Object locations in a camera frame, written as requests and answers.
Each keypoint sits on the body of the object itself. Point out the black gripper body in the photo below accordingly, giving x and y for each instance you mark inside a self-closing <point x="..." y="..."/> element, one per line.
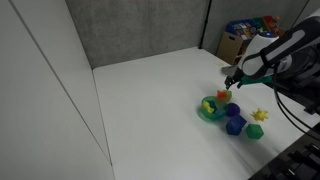
<point x="238" y="74"/>

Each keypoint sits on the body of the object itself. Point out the orange bear toy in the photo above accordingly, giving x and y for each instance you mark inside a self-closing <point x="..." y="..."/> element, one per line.
<point x="221" y="94"/>

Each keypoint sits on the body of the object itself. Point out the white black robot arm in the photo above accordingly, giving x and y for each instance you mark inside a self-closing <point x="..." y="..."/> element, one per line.
<point x="283" y="46"/>

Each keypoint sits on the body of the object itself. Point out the blue bear toy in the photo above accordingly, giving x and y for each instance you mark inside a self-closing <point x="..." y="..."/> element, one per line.
<point x="218" y="109"/>

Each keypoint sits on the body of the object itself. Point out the yellow bear toy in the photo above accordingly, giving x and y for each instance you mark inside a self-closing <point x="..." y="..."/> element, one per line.
<point x="207" y="106"/>

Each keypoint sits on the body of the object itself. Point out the yellow spiky star toy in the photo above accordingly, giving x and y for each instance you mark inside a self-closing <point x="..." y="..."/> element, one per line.
<point x="259" y="114"/>

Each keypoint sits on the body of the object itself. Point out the blue house-shaped block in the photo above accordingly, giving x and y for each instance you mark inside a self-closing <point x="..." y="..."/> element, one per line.
<point x="235" y="125"/>

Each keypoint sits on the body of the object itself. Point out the dark green cube block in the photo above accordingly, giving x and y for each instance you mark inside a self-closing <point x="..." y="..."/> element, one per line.
<point x="254" y="131"/>

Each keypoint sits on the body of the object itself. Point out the colourful toy box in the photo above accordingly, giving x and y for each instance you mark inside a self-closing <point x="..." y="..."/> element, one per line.
<point x="253" y="26"/>

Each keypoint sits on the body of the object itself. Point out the purple spiky ball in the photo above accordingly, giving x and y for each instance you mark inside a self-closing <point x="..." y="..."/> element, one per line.
<point x="233" y="109"/>

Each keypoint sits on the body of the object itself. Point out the brown cardboard box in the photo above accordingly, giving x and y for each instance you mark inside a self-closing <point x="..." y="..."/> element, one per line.
<point x="229" y="48"/>

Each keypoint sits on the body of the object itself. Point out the green round plate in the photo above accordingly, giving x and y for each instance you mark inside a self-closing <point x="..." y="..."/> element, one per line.
<point x="208" y="115"/>

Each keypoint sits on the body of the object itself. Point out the black corner pole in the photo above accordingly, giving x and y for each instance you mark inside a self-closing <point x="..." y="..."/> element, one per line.
<point x="204" y="23"/>

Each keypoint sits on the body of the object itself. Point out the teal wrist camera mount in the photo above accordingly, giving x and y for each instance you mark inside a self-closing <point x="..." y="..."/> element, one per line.
<point x="256" y="80"/>

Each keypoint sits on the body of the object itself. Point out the black perforated metal rail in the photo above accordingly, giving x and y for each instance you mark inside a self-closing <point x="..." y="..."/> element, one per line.
<point x="293" y="160"/>

